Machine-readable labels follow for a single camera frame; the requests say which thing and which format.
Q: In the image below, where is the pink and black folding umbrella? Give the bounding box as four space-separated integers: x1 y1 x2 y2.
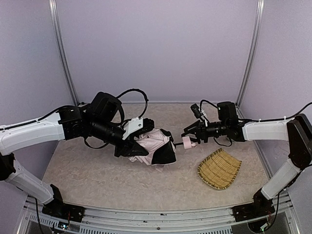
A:
128 128 198 173

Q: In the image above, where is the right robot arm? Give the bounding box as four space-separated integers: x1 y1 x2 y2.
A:
181 101 312 221

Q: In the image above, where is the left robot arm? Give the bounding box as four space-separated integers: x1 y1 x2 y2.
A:
0 92 148 217

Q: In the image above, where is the woven bamboo tray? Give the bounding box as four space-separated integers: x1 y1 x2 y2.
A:
197 148 242 190

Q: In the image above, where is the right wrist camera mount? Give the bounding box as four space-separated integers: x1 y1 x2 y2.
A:
190 103 210 127

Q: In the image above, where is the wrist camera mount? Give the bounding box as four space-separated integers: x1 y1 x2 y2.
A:
190 103 210 127
122 117 155 140

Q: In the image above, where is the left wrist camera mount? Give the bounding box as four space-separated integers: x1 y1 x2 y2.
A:
122 117 155 140

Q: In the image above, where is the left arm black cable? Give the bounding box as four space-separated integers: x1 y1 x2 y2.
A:
114 88 150 120

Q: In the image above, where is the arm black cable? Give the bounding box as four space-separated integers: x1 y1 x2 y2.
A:
199 99 312 122
114 88 150 120

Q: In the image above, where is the aluminium front rail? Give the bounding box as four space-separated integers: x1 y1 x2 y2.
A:
15 193 301 234

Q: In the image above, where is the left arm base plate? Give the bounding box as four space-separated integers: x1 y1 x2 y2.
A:
42 203 85 223

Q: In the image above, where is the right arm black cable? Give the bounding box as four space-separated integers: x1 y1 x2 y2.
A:
199 99 312 122

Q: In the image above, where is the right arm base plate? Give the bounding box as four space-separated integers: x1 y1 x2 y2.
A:
232 203 275 222

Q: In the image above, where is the right aluminium corner post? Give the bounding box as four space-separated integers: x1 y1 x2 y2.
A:
236 0 265 108

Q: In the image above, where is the aluminium corner post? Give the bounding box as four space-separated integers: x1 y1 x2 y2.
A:
49 0 79 106
236 0 265 108

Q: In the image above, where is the left aluminium corner post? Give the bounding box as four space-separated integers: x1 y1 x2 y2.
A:
49 0 79 106

